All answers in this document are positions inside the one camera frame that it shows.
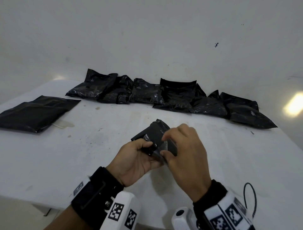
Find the person's right hand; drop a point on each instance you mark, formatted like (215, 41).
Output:
(189, 161)

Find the person's left hand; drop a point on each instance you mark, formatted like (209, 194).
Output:
(132, 163)

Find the clear tape strip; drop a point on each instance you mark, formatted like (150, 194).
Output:
(163, 148)

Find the taped parcel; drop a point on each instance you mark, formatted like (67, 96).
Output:
(153, 132)
(35, 113)

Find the row of black plastic packets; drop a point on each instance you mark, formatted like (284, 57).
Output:
(177, 97)

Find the black left wristband with markers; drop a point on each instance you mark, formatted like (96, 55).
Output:
(94, 194)

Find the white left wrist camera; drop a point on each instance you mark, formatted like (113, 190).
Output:
(123, 211)

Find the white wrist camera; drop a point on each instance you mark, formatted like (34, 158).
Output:
(123, 211)
(183, 219)

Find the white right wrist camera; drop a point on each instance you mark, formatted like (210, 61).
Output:
(183, 219)

